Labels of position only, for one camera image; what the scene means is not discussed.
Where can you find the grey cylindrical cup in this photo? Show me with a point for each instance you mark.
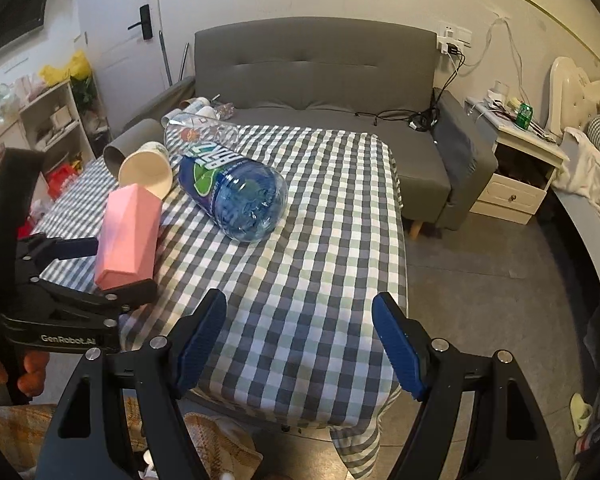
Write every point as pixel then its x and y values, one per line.
pixel 129 141

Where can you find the clear plastic cup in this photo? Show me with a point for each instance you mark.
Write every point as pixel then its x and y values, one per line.
pixel 195 129

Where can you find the checkered tablecloth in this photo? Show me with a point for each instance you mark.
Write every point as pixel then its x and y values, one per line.
pixel 298 346

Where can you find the white printed cup on sofa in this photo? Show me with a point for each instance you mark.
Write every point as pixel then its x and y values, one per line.
pixel 193 106

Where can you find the white door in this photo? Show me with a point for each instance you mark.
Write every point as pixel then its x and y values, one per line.
pixel 128 71

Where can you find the red shopping bag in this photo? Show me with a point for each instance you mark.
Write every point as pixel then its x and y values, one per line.
pixel 60 179

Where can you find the cream bedside table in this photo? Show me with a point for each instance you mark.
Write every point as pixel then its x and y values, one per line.
pixel 527 166

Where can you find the orange gloved hand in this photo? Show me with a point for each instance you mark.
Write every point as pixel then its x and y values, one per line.
pixel 30 373

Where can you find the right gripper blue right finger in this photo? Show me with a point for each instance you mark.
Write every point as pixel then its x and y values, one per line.
pixel 406 344

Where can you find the white paper cup green print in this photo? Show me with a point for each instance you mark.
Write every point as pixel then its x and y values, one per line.
pixel 150 168

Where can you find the pink hexagonal cup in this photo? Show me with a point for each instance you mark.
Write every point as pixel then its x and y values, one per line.
pixel 128 238

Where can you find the white open shelf unit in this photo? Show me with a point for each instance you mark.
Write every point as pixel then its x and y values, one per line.
pixel 52 125

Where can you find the bed with white sheets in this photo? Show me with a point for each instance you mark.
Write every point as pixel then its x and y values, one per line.
pixel 574 100

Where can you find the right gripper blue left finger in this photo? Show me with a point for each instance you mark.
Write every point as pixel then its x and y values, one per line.
pixel 193 338

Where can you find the white wall socket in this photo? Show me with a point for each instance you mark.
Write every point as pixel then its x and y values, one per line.
pixel 451 35

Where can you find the yellow plastic bag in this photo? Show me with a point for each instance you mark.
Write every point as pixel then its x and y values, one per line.
pixel 78 68

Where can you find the blue plastic water bottle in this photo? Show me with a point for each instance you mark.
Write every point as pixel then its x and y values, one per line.
pixel 244 198

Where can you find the grey fabric sofa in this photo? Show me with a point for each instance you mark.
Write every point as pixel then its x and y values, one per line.
pixel 351 75

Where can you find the green bottle on nightstand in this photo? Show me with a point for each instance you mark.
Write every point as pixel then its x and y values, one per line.
pixel 524 116

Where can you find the black door handle lock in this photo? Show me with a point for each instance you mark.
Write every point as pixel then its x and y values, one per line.
pixel 144 23

